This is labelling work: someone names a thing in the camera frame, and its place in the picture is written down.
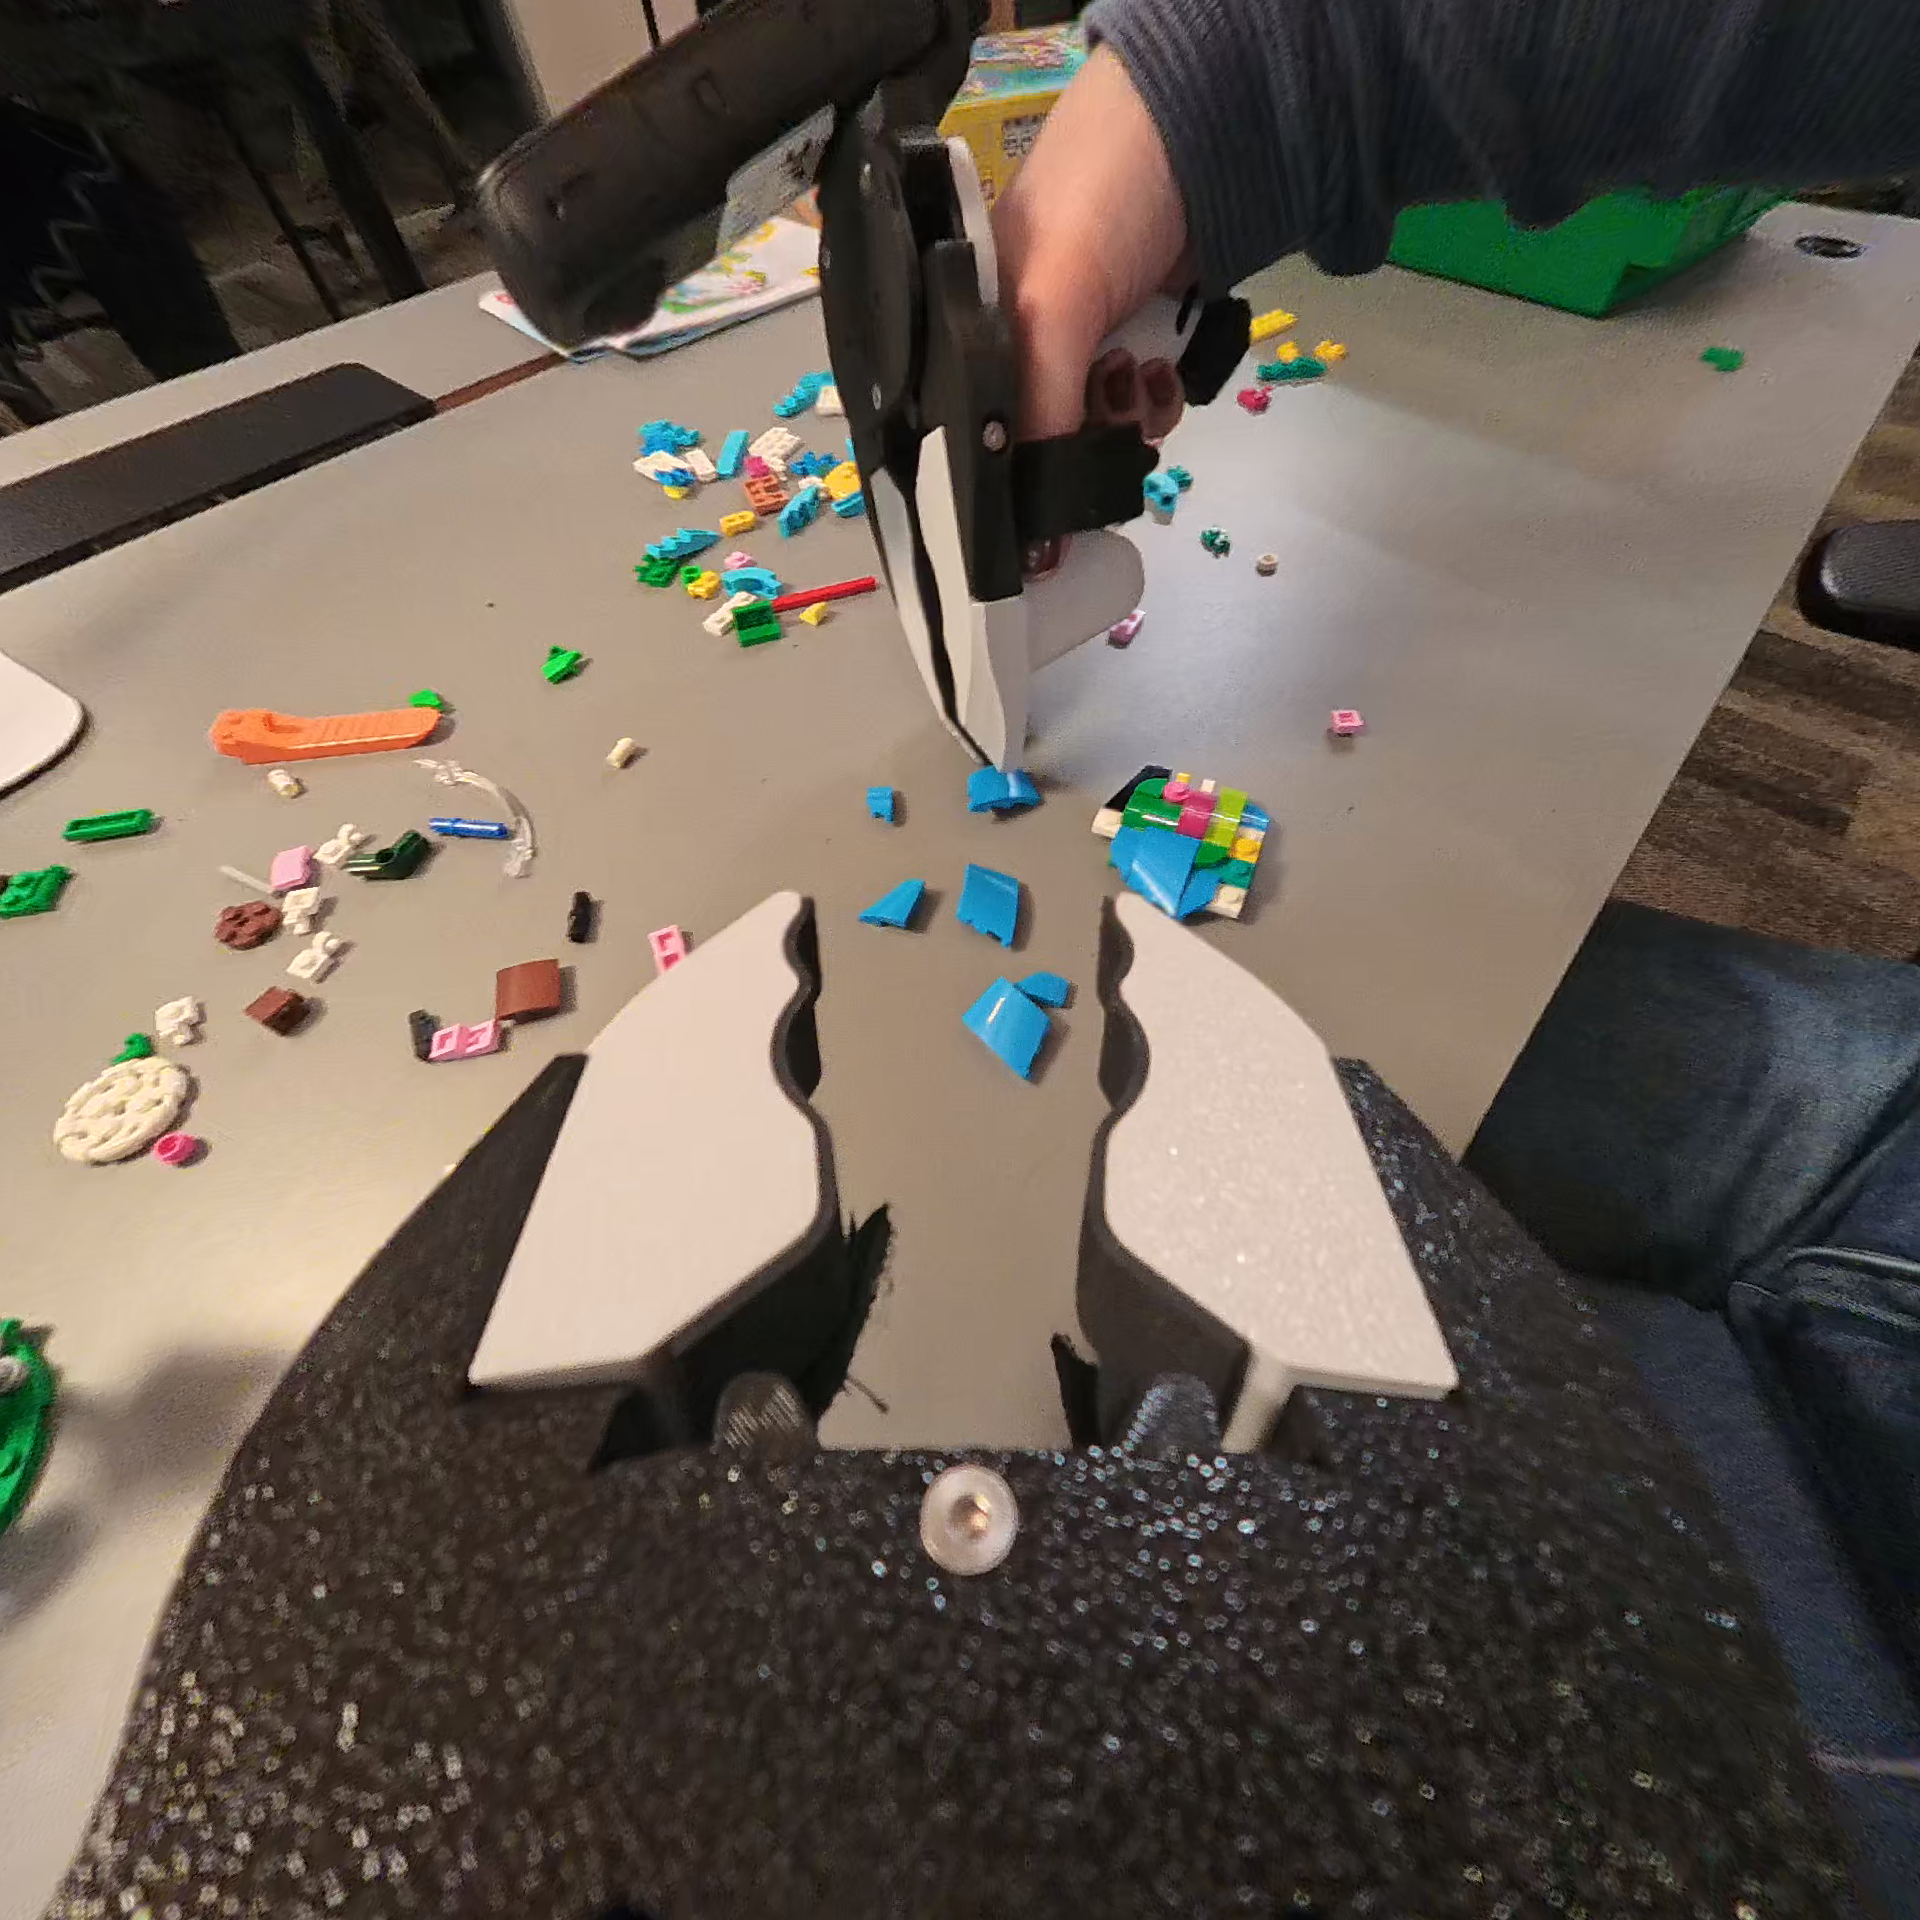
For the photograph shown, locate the yellow lego box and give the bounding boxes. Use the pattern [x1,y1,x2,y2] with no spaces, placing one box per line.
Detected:
[940,19,1095,200]

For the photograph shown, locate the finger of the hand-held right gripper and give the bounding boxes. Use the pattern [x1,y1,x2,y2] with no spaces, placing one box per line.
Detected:
[869,422,996,772]
[957,592,1039,772]

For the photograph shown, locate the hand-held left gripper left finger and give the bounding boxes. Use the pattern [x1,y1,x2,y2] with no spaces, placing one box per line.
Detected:
[468,888,850,1466]

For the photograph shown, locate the lego instruction booklet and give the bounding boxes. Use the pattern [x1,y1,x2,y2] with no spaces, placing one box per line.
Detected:
[482,213,834,361]

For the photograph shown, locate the pile of colourful lego pieces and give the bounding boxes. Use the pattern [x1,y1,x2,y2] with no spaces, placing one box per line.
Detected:
[629,368,885,650]

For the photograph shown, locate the orange lego brick separator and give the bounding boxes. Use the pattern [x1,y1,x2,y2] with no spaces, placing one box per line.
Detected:
[212,703,443,767]

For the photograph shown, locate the multicoloured partial lego build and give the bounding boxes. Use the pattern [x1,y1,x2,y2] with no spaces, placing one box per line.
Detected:
[1088,759,1278,924]

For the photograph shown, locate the white round lego plate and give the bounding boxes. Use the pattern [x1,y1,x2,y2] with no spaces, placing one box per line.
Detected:
[54,1056,200,1166]

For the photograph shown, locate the large blue lego slope piece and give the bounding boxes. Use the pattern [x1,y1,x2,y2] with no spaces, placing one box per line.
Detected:
[961,982,1053,1083]

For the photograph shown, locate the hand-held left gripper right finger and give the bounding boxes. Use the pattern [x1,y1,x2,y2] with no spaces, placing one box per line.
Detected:
[1076,893,1462,1455]

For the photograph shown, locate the black chair armrest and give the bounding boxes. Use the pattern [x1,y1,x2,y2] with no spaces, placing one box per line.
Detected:
[1797,519,1920,650]

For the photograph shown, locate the person's right forearm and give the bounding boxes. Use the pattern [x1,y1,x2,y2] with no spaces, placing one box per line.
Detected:
[1076,0,1920,293]

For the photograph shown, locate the green lego plant plate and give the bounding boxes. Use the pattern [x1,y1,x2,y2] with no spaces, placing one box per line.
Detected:
[0,1319,61,1538]

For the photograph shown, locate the person's legs in jeans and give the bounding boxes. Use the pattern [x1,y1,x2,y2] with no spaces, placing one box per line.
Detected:
[1462,899,1920,1920]

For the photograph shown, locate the green plastic bin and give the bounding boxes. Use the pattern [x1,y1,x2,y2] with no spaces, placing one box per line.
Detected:
[1386,186,1794,319]

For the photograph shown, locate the person's right hand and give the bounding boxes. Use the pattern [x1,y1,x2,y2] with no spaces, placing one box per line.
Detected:
[990,42,1205,448]

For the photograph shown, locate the transparent curved lego piece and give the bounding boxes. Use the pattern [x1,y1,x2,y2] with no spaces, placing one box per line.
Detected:
[413,759,539,881]

